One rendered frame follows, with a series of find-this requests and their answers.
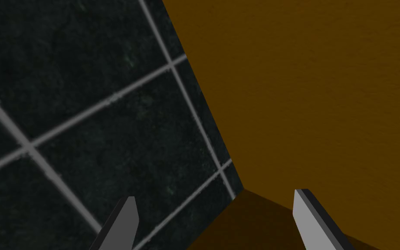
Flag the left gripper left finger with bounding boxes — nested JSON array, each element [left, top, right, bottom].
[[89, 196, 140, 250]]

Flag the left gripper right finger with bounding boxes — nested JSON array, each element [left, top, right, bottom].
[[292, 189, 356, 250]]

